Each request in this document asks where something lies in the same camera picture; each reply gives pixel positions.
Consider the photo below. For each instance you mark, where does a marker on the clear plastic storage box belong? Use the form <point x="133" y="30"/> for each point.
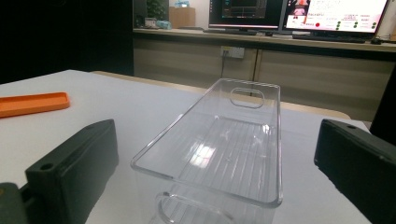
<point x="236" y="149"/>

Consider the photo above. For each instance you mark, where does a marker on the brown cardboard box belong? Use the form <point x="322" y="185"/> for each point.
<point x="182" y="18"/>

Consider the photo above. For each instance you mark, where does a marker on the teal packet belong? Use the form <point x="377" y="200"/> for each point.
<point x="164" y="24"/>

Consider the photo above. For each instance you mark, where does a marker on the long wooden counter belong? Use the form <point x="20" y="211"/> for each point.
<point x="311" y="71"/>

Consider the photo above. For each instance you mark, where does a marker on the bright-screen computer monitor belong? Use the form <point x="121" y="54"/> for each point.
<point x="336" y="14"/>

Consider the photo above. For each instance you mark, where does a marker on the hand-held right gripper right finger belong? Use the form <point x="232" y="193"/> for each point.
<point x="358" y="161"/>

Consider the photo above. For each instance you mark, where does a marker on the black computer mouse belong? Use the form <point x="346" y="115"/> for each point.
<point x="376" y="41"/>

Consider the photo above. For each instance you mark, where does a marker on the orange phone case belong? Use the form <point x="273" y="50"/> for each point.
<point x="31" y="104"/>

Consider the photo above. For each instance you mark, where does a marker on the green potted plant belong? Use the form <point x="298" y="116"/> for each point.
<point x="157" y="8"/>

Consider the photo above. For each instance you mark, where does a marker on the black curtain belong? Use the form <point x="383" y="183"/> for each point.
<point x="62" y="34"/>

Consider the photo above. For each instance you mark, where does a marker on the black keyboard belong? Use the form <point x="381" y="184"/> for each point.
<point x="328" y="38"/>
<point x="230" y="31"/>

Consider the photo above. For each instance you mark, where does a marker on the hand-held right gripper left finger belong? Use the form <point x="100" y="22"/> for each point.
<point x="74" y="165"/>

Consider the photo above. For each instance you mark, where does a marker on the white wall socket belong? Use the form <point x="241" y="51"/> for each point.
<point x="233" y="52"/>

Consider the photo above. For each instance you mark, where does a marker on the dark-screen computer monitor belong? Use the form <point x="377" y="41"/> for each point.
<point x="246" y="12"/>

